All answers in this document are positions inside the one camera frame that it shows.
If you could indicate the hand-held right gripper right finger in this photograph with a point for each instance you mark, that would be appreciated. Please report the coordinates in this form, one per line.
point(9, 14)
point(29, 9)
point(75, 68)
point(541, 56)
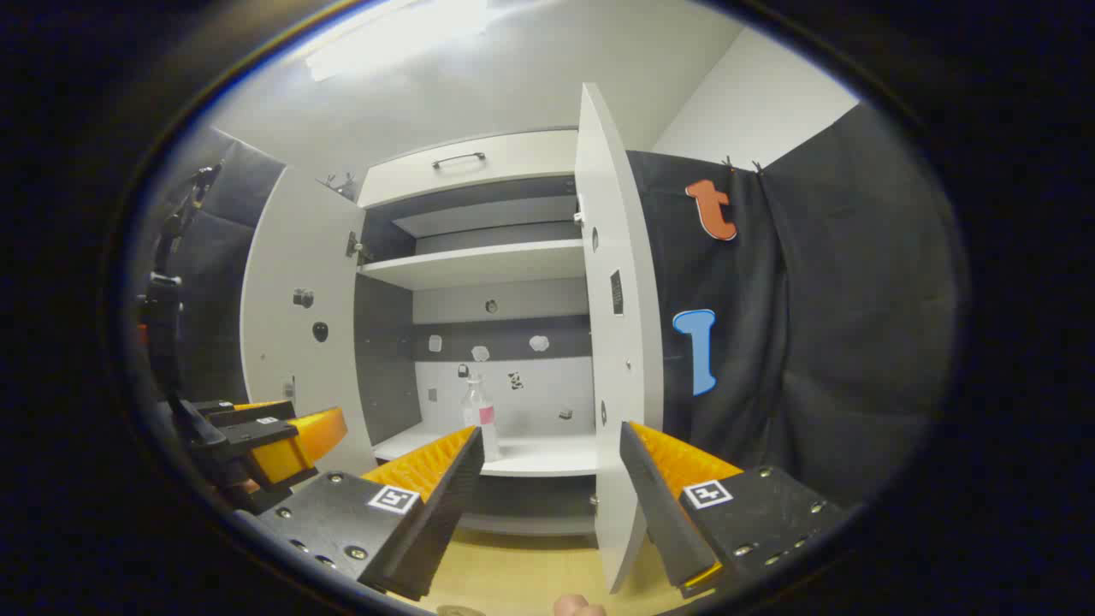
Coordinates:
point(663, 513)

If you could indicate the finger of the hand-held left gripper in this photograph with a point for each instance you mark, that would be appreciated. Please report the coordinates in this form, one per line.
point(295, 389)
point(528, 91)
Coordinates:
point(248, 412)
point(299, 445)

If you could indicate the white cabinet drawer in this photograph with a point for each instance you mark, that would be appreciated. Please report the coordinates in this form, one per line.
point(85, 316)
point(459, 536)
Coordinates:
point(513, 162)

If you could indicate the round coaster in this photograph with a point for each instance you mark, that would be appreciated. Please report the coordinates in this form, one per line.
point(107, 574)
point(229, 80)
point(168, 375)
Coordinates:
point(462, 611)

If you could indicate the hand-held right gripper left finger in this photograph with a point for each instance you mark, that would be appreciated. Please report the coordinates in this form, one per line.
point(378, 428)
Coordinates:
point(445, 513)

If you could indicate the white cabinet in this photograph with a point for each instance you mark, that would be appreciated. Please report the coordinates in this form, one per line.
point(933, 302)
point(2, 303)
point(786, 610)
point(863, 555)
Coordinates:
point(513, 389)

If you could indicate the clear plastic bottle pink label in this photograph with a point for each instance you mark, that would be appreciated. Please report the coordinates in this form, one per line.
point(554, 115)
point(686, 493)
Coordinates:
point(481, 419)

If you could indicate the white cabinet door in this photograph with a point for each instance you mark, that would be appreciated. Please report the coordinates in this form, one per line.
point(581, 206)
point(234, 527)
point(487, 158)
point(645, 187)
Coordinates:
point(620, 385)
point(291, 359)

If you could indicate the black backdrop cloth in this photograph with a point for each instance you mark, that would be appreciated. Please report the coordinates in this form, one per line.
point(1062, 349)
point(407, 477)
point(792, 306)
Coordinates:
point(838, 325)

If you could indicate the white cabinet shelf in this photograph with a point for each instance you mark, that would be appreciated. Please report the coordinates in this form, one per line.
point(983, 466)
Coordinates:
point(479, 261)

